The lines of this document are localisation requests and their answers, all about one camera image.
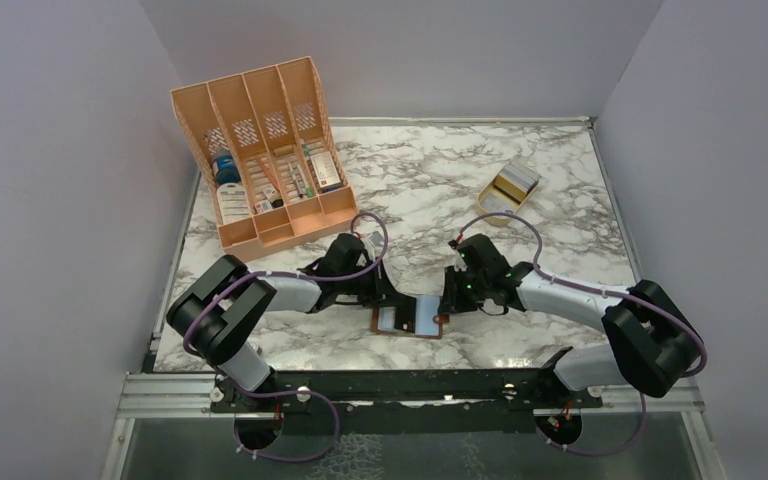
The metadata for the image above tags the white label packet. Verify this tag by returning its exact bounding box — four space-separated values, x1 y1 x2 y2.
216 183 250 225

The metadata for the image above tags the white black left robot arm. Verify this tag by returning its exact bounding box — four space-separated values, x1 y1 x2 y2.
165 233 418 411

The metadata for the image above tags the orange plastic desk organizer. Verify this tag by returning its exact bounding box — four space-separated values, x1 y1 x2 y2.
170 57 359 261

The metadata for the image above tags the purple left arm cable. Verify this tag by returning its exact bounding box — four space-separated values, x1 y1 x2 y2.
181 211 390 464

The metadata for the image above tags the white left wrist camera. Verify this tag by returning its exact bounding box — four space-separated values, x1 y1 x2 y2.
363 231 388 261

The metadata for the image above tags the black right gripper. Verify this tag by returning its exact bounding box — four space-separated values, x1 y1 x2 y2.
438 264 489 314

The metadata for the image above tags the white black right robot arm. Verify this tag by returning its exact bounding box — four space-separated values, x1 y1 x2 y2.
438 234 704 407

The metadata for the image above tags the blue round tape roll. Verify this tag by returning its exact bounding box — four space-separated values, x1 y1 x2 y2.
213 151 241 185

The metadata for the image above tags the brown leather card holder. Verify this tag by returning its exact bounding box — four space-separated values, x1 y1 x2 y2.
370 295 450 339

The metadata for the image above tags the white red card box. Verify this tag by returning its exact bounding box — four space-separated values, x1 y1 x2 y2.
310 151 343 193

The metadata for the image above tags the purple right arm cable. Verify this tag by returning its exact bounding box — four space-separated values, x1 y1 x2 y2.
456 211 709 458

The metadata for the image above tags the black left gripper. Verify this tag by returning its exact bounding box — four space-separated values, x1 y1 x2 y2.
338 257 405 308

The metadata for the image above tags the beige oval card tray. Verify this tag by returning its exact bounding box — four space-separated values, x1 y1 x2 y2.
476 176 539 215

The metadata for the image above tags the black metal mounting rail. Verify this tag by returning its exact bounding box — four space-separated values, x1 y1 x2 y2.
211 368 602 436

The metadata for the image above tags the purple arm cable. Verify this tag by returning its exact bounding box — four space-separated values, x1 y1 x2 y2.
456 211 709 458
181 211 390 464

